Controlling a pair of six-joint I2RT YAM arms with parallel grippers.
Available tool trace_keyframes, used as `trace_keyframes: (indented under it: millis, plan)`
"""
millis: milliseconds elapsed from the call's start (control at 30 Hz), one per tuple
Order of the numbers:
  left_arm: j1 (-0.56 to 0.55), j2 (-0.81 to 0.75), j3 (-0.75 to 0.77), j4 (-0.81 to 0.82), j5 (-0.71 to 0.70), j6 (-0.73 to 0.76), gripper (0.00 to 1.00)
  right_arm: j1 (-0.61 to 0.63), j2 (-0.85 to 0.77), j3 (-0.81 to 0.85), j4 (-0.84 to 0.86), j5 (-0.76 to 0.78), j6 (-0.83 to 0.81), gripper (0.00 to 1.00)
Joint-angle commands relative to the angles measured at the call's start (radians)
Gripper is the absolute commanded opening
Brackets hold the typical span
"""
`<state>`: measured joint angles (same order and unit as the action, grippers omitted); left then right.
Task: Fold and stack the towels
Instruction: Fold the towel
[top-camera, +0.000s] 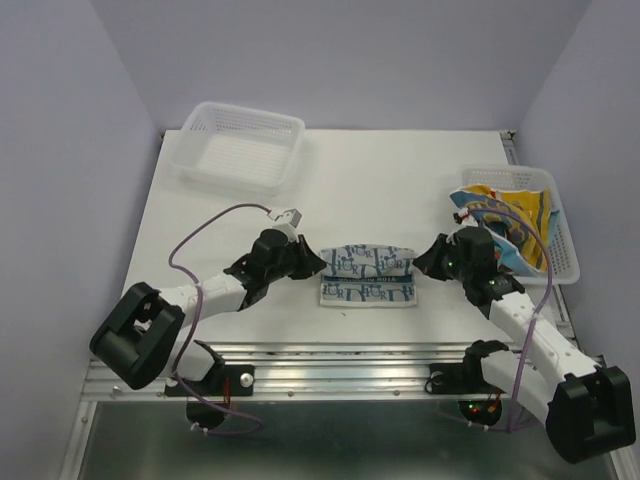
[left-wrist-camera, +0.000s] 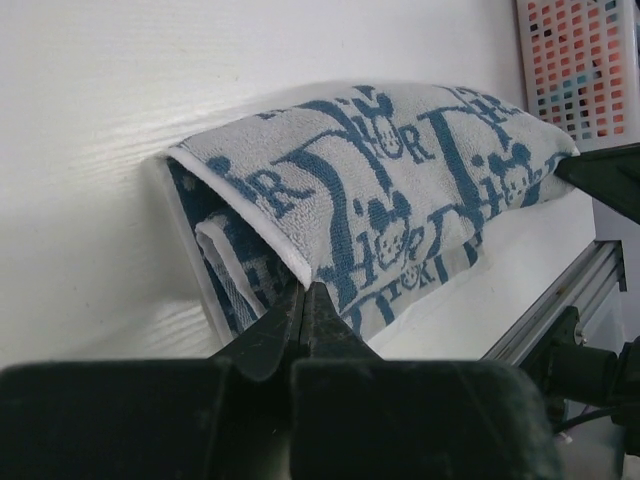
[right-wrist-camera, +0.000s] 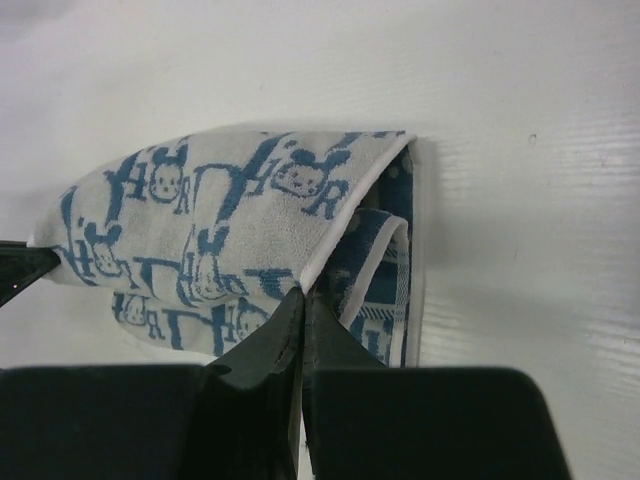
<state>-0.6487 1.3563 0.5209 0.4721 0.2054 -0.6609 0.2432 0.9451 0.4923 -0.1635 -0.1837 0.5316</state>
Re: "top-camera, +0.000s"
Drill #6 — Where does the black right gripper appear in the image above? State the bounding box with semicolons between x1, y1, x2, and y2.
411;232;471;283

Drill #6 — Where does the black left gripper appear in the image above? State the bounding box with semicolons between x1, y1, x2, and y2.
265;234;325;283

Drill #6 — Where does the blue white patterned towel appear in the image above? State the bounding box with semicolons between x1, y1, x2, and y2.
319;244;418;308

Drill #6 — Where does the yellow tiger towel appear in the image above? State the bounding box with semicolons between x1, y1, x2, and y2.
450;184;558;277

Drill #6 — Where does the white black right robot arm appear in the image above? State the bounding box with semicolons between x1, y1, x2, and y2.
413;227;636;464

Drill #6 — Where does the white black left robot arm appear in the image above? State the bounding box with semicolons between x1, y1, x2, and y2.
89;226;326;394

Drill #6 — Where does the light blue orange towel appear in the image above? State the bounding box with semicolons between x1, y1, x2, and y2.
484;206;560;277

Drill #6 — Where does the white perforated basket right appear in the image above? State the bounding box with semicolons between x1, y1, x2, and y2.
450;165;580;285

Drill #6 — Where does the white perforated basket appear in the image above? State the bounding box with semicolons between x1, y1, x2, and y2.
450;165;580;285
169;102;305;195

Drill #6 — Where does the white perforated basket left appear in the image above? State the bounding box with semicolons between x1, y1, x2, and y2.
169;102;305;195

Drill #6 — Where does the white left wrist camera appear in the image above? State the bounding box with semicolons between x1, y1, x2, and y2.
267;208;303;238

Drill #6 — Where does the aluminium mounting rail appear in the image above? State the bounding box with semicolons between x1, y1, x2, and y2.
79;342;616;402

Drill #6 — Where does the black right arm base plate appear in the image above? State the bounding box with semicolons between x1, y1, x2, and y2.
424;363;500;396

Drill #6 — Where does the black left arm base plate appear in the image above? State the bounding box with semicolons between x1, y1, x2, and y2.
185;364;255;397

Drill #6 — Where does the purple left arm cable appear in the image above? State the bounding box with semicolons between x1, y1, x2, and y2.
167;201;265;435

